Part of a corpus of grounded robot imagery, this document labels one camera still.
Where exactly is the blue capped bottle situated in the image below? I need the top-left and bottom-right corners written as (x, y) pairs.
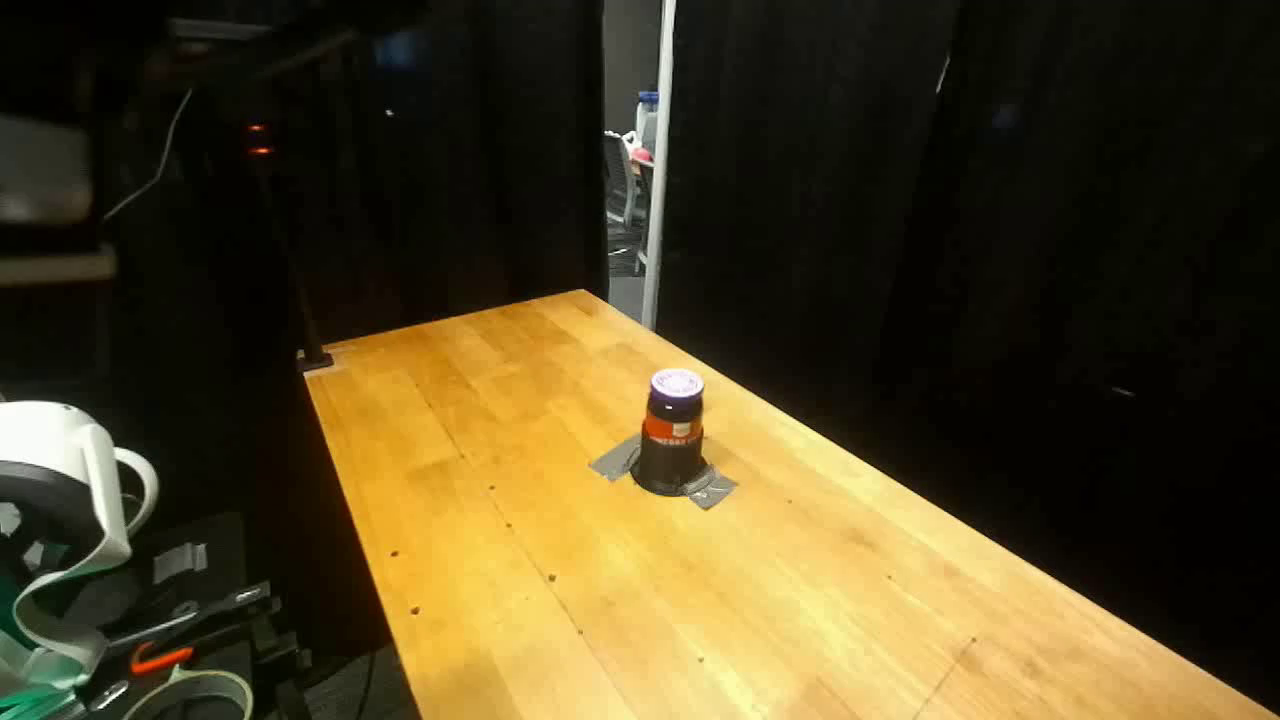
top-left (632, 84), bottom-right (665, 150)

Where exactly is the black can with orange band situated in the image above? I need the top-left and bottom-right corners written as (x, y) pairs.
top-left (629, 368), bottom-right (712, 498)

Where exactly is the white vertical pole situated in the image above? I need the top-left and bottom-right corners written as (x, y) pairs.
top-left (636, 0), bottom-right (679, 332)

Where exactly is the black camera tripod stand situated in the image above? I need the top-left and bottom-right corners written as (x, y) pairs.
top-left (238, 117), bottom-right (339, 374)

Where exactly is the grey tape strip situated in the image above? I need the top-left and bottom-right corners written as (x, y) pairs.
top-left (588, 431), bottom-right (739, 516)

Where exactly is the white rounded headset device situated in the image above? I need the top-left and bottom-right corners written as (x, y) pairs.
top-left (0, 394), bottom-right (166, 675)

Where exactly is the pale shelf board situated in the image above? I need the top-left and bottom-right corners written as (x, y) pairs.
top-left (0, 245), bottom-right (119, 288)

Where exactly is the thin white cable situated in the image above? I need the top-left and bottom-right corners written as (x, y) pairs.
top-left (99, 84), bottom-right (199, 227)

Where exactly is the black equipment pile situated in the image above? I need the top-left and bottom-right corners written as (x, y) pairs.
top-left (78, 513), bottom-right (321, 720)

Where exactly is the white box on shelf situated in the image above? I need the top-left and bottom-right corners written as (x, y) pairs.
top-left (0, 111), bottom-right (99, 224)

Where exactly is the orange handled tool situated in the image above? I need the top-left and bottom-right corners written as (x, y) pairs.
top-left (127, 638), bottom-right (199, 680)

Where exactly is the black curtain wide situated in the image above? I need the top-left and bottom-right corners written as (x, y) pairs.
top-left (660, 0), bottom-right (1280, 675)

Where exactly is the black curtain narrow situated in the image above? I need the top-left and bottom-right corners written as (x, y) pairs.
top-left (263, 0), bottom-right (611, 345)

